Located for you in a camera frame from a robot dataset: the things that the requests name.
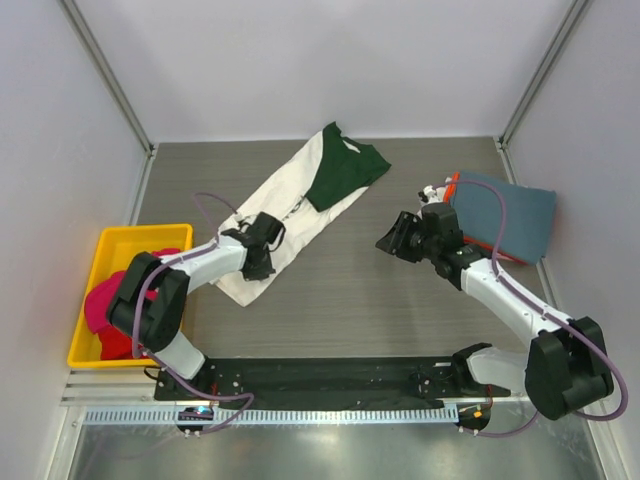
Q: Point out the yellow plastic bin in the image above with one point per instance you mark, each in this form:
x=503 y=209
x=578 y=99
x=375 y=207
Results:
x=116 y=247

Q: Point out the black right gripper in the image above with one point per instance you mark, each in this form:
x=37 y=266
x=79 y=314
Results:
x=400 y=236

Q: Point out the orange folded t-shirt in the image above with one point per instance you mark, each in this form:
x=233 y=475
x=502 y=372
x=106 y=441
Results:
x=451 y=185

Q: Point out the slotted cable duct rail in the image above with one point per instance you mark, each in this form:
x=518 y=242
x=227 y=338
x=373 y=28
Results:
x=198 y=415

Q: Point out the left aluminium frame post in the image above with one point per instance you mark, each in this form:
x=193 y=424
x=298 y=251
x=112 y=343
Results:
x=103 y=68

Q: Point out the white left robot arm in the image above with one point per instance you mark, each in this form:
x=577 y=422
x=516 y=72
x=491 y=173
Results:
x=149 y=303

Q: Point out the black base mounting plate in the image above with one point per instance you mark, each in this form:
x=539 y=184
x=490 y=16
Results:
x=389 y=377

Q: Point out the right aluminium frame post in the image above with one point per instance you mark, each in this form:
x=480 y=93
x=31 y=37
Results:
x=559 y=41

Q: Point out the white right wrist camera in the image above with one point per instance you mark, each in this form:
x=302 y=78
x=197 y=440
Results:
x=430 y=194

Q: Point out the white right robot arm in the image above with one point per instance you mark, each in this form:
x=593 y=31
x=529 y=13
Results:
x=564 y=369

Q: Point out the white and green t-shirt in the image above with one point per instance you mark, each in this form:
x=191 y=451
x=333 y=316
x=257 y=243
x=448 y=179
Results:
x=307 y=193

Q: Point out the red t-shirt in bin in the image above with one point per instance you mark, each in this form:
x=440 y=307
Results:
x=114 y=344

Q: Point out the aluminium frame post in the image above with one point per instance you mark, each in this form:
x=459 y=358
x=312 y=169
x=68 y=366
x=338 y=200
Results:
x=559 y=41
x=103 y=68

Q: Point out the magenta t-shirt in bin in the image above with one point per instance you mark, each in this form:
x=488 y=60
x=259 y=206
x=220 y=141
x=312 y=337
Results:
x=97 y=302

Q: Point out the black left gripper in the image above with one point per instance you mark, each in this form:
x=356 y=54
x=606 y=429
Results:
x=262 y=274

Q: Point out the blue-grey folded t-shirt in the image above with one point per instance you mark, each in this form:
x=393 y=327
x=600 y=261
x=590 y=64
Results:
x=490 y=210

